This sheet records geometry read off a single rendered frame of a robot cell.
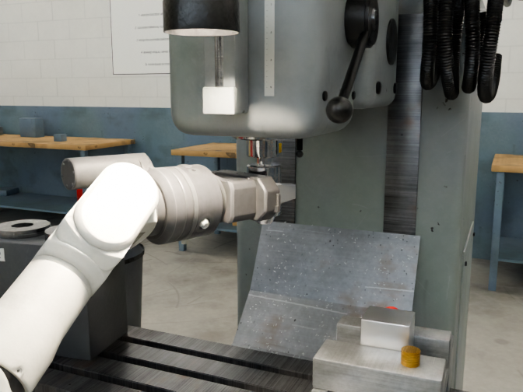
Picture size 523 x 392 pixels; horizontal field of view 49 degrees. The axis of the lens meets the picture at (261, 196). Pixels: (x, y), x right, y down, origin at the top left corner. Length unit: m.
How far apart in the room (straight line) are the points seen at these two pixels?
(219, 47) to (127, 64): 5.46
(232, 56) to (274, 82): 0.06
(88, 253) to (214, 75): 0.24
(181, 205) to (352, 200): 0.55
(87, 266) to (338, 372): 0.33
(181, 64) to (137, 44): 5.32
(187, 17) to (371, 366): 0.44
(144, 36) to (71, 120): 1.29
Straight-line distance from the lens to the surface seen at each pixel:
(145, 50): 5.97
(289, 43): 0.65
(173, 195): 0.63
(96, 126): 6.35
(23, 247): 0.99
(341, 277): 1.12
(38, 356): 0.52
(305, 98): 0.65
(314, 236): 1.15
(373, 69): 0.83
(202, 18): 0.53
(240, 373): 0.92
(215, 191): 0.66
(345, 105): 0.63
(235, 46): 0.64
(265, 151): 0.74
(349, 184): 1.12
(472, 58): 0.90
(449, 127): 1.08
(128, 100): 6.10
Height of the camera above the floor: 1.37
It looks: 10 degrees down
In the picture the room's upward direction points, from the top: straight up
